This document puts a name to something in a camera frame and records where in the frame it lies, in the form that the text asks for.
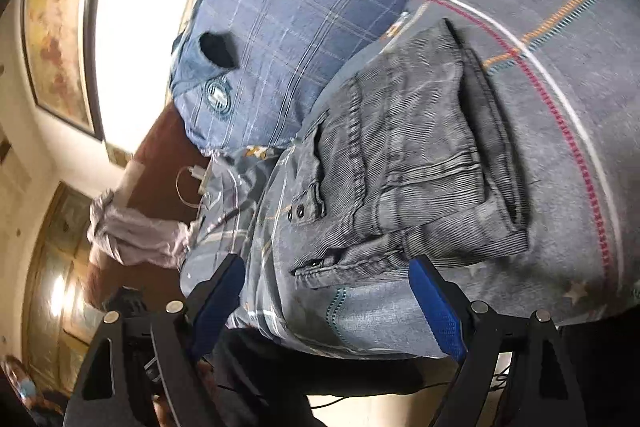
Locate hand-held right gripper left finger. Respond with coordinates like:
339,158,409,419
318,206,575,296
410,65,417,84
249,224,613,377
62,253,247,427

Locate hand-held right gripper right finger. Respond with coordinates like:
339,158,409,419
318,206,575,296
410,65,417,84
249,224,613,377
408,255,583,427

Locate grey denim pants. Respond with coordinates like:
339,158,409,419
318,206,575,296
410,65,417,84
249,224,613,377
287,18,531,290

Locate pale pink cloth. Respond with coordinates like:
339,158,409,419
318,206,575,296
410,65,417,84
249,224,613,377
87,188,193,269

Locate dark cloth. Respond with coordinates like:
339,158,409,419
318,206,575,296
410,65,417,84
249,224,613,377
200,327,426,427

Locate white charger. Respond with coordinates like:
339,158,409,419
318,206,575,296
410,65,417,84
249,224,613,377
187,164,214,194

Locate wooden door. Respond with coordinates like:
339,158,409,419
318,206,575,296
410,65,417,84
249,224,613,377
20,182,108,398

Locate brown headboard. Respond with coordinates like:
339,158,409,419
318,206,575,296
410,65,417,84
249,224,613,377
87,102,216,313

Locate grey star-printed bed sheet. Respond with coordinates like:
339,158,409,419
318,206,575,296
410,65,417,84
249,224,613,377
180,0,640,360

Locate blue plaid pillow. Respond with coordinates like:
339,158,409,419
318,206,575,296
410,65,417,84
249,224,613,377
169,0,506,158

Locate framed painting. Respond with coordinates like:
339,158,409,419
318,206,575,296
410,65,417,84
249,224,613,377
20,0,121,142

